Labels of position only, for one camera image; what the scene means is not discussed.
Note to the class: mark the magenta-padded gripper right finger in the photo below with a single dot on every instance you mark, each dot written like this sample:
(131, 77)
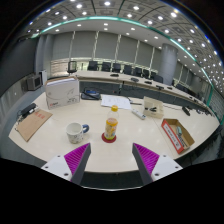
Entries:
(146, 158)

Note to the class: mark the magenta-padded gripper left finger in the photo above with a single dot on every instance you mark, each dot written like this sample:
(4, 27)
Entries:
(77, 158)

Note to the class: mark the yellow-capped clear drink bottle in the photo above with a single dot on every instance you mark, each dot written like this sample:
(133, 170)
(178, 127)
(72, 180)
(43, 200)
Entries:
(111, 128)

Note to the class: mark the flat round red coaster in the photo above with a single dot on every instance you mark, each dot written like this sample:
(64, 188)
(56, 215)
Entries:
(104, 139)

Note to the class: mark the open brown cardboard box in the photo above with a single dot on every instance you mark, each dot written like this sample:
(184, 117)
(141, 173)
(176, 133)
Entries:
(173, 138)

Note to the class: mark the grey-green stapler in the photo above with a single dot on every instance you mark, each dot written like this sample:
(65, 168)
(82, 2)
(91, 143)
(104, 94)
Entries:
(179, 130)

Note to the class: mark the white divided organizer tray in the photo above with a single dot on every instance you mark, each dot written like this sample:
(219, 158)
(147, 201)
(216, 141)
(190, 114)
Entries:
(154, 114)

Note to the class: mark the brown paper envelope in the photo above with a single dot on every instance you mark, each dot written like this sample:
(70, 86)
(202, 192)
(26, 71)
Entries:
(33, 123)

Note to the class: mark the black desk microphone base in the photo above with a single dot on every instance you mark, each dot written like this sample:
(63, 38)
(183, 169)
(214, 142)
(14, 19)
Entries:
(186, 111)

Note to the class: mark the white paper sheets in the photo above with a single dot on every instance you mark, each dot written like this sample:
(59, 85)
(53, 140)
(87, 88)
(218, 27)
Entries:
(116, 101)

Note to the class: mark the black desk phone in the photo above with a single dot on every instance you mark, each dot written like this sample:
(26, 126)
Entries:
(90, 94)

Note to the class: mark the large white cardboard box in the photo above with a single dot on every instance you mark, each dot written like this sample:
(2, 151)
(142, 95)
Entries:
(61, 93)

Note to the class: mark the black hole punch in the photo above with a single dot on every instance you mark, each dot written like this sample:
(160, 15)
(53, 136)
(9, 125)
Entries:
(28, 109)

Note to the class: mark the long curved conference table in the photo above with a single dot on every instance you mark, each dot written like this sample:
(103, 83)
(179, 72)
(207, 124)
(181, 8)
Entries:
(100, 76)

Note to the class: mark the grey box monitor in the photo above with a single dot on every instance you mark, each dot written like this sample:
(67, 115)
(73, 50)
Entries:
(33, 82)

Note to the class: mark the row of black office chairs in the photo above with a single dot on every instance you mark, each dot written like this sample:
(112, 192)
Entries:
(106, 66)

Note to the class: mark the group of ceiling lights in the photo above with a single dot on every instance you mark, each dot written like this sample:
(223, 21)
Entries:
(107, 3)

